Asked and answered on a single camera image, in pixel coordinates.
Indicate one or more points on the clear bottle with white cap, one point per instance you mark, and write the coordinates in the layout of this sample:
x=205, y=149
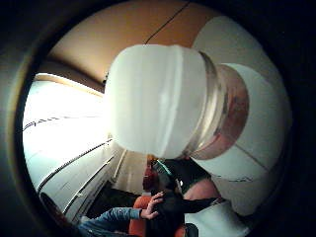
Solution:
x=154, y=98

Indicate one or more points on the orange chair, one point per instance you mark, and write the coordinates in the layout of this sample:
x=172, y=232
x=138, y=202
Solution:
x=137, y=219

